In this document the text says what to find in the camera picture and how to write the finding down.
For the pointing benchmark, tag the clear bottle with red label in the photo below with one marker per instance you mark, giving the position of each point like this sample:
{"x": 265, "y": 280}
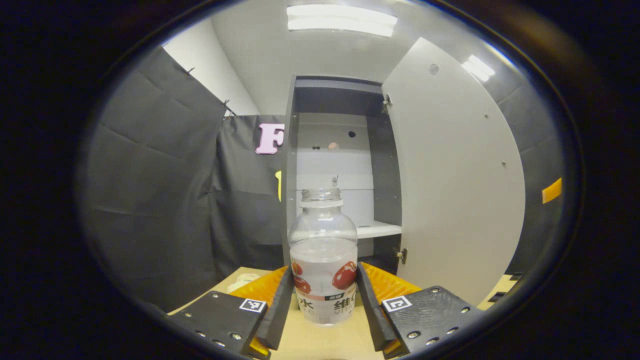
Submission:
{"x": 322, "y": 235}

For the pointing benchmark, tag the large ceiling light panel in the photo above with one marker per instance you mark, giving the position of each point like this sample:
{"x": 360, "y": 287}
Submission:
{"x": 342, "y": 20}

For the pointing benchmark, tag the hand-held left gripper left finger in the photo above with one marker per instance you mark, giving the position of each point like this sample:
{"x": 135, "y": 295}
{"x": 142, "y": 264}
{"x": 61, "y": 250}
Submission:
{"x": 280, "y": 320}

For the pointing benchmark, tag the black backdrop cloth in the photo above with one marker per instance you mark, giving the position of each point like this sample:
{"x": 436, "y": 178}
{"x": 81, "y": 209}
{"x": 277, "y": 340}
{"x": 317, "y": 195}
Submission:
{"x": 165, "y": 200}

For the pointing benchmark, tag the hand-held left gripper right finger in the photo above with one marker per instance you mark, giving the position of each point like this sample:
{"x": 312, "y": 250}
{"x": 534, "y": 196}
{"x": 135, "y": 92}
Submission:
{"x": 372, "y": 320}

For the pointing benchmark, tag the grey cabinet door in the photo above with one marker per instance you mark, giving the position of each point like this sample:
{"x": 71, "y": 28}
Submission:
{"x": 450, "y": 175}

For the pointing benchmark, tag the metal door hinge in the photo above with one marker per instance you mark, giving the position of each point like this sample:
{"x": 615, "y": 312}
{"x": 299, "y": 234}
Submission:
{"x": 386, "y": 103}
{"x": 402, "y": 256}

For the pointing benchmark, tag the white cabinet shelf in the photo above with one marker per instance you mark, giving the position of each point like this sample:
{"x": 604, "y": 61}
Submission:
{"x": 377, "y": 229}

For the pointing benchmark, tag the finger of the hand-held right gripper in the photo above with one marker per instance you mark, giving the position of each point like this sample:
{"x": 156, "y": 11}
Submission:
{"x": 552, "y": 191}

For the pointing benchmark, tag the dark grey cabinet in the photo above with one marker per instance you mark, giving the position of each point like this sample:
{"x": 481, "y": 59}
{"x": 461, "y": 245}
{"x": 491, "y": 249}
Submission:
{"x": 385, "y": 175}

